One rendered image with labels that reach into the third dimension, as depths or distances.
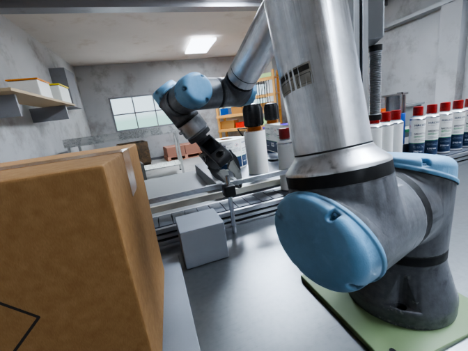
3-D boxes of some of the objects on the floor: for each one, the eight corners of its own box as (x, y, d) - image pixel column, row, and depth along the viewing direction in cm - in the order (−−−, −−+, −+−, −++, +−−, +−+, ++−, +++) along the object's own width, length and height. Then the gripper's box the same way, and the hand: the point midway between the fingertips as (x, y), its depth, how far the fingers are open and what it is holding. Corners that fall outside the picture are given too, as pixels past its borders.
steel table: (88, 186, 546) (74, 137, 520) (182, 168, 603) (174, 124, 577) (78, 196, 472) (62, 140, 446) (186, 175, 529) (177, 124, 503)
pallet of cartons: (200, 152, 840) (198, 140, 830) (205, 155, 760) (203, 142, 750) (164, 159, 807) (161, 146, 797) (165, 162, 727) (163, 148, 717)
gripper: (205, 123, 76) (244, 174, 84) (183, 141, 75) (223, 191, 83) (212, 123, 69) (254, 179, 76) (186, 143, 67) (232, 198, 75)
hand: (239, 184), depth 76 cm, fingers closed
